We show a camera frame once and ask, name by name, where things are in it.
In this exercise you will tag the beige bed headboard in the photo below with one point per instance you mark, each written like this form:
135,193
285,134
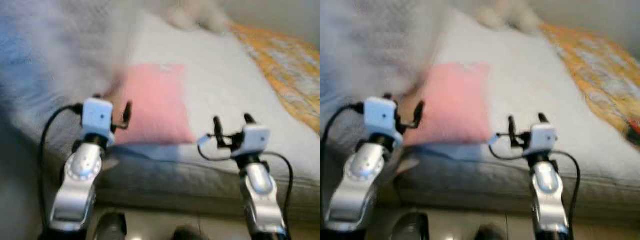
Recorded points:
117,97

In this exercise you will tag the black right robot foot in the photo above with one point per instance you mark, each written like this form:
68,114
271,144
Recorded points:
489,233
187,234

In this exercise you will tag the yellow cartoon egg blanket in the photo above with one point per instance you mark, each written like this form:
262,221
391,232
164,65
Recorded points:
285,65
600,70

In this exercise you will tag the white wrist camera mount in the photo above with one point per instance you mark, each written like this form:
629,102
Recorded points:
255,137
542,137
95,117
380,117

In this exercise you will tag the white quilted mattress pad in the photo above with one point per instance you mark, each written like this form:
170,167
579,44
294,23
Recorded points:
225,85
540,80

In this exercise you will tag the black left robot foot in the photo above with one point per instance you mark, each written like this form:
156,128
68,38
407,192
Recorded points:
111,227
410,227

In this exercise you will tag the grey quilted mattress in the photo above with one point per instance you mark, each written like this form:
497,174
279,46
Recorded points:
475,186
175,186

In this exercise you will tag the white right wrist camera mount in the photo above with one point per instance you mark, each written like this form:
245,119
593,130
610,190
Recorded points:
255,137
542,137

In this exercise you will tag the large grey floral printed pillow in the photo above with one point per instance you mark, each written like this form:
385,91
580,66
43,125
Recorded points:
75,45
380,40

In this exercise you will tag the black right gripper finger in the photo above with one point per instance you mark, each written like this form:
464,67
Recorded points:
513,131
219,132
543,120
249,120

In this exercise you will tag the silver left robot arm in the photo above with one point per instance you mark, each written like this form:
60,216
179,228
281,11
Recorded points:
360,180
75,185

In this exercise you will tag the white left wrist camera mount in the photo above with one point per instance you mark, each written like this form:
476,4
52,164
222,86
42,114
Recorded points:
95,117
380,117

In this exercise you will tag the dark red green book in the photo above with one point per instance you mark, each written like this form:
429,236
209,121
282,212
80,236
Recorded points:
633,131

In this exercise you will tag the black robot foot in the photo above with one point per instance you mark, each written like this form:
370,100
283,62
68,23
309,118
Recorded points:
410,227
111,227
489,233
187,234

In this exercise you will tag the pink plush pillow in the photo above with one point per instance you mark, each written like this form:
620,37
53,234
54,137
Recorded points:
155,105
455,105

